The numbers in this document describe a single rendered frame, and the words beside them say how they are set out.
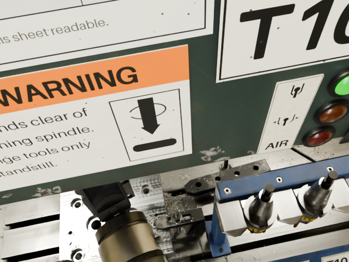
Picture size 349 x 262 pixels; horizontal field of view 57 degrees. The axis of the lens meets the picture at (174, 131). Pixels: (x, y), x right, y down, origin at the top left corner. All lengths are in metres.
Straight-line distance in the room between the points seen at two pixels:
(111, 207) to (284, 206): 0.37
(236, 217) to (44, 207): 0.65
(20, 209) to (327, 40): 1.04
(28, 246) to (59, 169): 0.84
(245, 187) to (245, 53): 0.51
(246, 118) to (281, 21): 0.08
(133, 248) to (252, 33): 0.31
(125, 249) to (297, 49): 0.31
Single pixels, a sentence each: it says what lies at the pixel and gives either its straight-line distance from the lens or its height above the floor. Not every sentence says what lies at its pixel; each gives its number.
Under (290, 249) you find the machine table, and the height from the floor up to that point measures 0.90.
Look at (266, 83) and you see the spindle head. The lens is 0.21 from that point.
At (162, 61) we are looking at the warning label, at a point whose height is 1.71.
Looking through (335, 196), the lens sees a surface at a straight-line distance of 0.72.
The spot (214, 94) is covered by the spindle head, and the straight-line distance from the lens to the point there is 0.20.
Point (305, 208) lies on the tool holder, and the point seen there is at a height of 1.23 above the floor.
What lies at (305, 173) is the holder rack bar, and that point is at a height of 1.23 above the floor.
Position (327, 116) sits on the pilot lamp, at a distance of 0.25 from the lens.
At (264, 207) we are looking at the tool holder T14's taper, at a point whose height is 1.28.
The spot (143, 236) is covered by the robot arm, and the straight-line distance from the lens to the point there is 0.42.
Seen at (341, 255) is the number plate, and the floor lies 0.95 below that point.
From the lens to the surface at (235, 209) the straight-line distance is 0.66.
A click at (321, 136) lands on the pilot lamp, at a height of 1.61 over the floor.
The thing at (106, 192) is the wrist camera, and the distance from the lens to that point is 0.42.
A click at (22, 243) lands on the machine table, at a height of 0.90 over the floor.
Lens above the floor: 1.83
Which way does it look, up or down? 55 degrees down
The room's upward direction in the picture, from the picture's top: 6 degrees counter-clockwise
